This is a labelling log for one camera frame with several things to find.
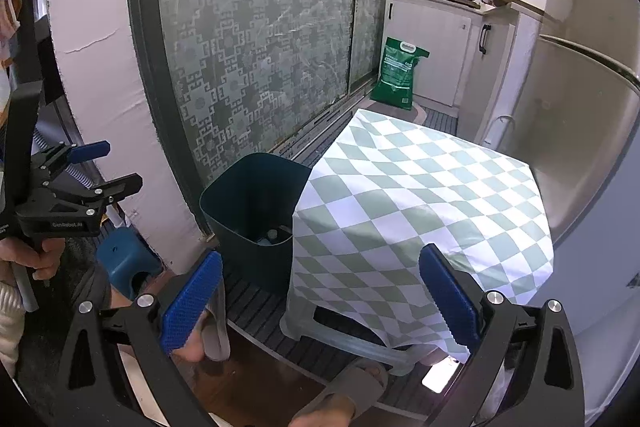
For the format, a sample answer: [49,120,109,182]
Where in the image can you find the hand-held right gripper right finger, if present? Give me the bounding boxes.
[419,243,587,427]

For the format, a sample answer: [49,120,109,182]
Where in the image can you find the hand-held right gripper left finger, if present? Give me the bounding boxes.
[59,251,224,427]

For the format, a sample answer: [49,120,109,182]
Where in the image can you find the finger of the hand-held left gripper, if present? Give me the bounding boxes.
[47,173,144,219]
[29,140,111,188]

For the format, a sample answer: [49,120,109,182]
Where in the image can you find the teal plastic trash bin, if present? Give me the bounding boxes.
[199,152,314,296]

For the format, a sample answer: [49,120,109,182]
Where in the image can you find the person's left forearm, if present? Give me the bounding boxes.
[0,276,27,375]

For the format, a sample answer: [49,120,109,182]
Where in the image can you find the person's left hand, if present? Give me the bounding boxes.
[0,234,67,284]

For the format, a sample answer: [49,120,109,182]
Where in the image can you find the grey slipper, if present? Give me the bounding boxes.
[290,358,391,424]
[199,276,232,363]

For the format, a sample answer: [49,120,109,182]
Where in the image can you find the person's foot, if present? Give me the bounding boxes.
[289,396,357,427]
[171,311,212,364]

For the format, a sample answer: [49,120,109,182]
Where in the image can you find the dark grey shorts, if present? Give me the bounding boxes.
[44,234,114,310]

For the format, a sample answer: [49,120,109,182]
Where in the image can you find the small blue plastic stool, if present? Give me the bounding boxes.
[94,227,164,302]

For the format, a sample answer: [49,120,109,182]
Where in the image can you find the green and white checkered cloth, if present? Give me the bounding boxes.
[287,109,557,366]

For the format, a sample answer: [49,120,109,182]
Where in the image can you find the pale green plastic stool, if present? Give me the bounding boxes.
[279,306,443,377]

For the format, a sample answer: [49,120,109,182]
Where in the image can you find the orange striped cloth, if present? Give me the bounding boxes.
[0,0,27,75]

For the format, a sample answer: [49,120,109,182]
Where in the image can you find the frosted patterned sliding glass door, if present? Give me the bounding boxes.
[126,0,402,230]

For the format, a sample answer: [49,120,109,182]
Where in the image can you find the cream refrigerator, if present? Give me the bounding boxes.
[481,0,640,340]

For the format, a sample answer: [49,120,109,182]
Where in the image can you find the green printed bag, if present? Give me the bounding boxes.
[369,36,431,110]

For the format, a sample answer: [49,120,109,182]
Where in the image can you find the white kitchen cabinet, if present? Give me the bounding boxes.
[384,0,518,110]

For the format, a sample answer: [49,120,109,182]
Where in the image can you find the wooden cutting board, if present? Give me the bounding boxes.
[491,0,547,16]

